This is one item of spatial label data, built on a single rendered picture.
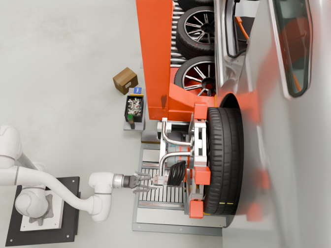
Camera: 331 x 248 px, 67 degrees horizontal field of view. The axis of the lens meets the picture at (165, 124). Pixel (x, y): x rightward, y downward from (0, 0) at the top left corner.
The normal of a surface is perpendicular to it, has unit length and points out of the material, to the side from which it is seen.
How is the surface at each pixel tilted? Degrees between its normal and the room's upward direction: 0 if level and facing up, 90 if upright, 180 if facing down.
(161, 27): 90
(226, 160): 20
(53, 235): 0
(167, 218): 0
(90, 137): 0
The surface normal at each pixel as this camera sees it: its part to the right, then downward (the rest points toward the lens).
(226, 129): 0.01, -0.59
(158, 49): -0.06, 0.89
